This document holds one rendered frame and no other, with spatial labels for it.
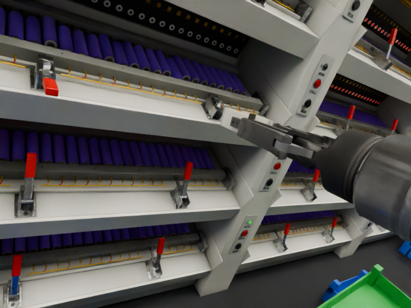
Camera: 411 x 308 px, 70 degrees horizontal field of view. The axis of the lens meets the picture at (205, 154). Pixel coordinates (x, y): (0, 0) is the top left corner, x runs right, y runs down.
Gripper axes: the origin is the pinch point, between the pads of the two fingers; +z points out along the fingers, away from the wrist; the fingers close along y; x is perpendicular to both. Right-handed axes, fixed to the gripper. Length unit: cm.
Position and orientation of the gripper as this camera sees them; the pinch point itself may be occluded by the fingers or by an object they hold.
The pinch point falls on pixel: (244, 123)
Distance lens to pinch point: 46.2
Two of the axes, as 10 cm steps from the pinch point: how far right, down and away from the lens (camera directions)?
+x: 2.5, -9.4, -2.3
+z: -5.4, -3.3, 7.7
